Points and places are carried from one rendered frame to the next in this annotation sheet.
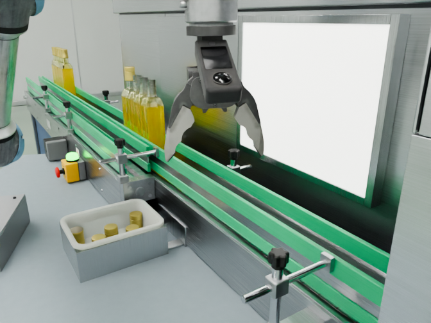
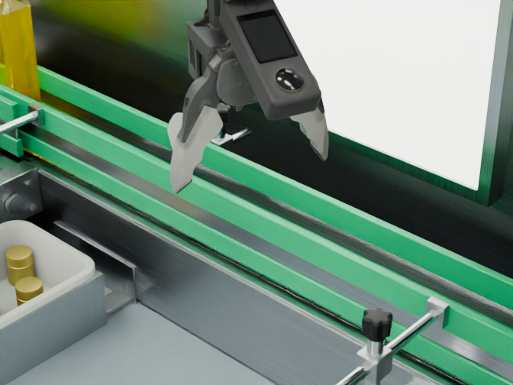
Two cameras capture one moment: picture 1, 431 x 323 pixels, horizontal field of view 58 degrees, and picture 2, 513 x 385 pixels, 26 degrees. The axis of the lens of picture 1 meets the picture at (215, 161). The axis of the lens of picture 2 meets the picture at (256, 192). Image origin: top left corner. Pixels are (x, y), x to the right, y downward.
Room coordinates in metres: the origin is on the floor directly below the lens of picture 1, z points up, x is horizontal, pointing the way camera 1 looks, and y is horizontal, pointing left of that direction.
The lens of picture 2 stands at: (-0.29, 0.23, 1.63)
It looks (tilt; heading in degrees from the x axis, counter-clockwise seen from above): 31 degrees down; 345
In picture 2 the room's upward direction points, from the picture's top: straight up
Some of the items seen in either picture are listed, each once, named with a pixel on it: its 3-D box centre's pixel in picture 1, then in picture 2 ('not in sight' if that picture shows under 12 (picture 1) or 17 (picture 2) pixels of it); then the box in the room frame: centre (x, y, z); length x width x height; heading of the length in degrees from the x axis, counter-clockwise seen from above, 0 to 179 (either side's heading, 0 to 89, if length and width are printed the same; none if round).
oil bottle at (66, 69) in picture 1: (67, 76); not in sight; (2.12, 0.79, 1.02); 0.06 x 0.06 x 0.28; 33
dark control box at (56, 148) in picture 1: (56, 149); not in sight; (1.58, 0.68, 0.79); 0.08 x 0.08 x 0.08; 33
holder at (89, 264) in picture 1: (124, 234); (11, 300); (0.88, 0.24, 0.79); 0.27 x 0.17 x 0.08; 123
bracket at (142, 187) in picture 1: (138, 190); (7, 199); (1.03, 0.22, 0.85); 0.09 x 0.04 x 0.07; 123
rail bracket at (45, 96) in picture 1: (40, 99); not in sight; (1.88, 0.85, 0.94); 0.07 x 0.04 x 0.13; 123
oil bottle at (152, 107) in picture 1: (153, 129); (9, 59); (1.18, 0.19, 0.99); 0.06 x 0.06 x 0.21; 32
